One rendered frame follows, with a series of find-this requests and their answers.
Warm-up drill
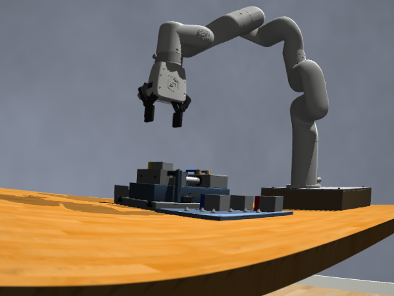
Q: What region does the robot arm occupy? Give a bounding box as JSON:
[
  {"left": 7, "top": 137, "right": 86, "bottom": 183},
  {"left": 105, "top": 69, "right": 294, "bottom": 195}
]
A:
[{"left": 152, "top": 6, "right": 329, "bottom": 188}]

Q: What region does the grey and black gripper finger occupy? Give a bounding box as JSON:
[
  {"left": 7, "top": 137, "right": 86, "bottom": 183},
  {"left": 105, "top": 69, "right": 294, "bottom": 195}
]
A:
[
  {"left": 171, "top": 95, "right": 191, "bottom": 128},
  {"left": 138, "top": 82, "right": 159, "bottom": 123}
]

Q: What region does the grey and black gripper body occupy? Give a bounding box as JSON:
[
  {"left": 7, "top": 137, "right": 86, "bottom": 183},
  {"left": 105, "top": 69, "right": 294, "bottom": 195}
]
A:
[{"left": 147, "top": 61, "right": 186, "bottom": 105}]

